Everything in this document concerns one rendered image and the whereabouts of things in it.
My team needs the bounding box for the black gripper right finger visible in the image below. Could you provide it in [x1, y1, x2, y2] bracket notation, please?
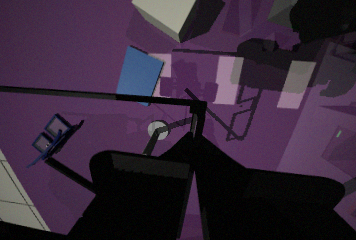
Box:
[195, 135, 345, 240]

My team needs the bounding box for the grey post on round base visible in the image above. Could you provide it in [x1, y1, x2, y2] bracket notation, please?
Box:
[142, 120, 168, 156]

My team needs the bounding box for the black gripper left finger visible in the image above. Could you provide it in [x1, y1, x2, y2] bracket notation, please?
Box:
[89, 132, 194, 233]

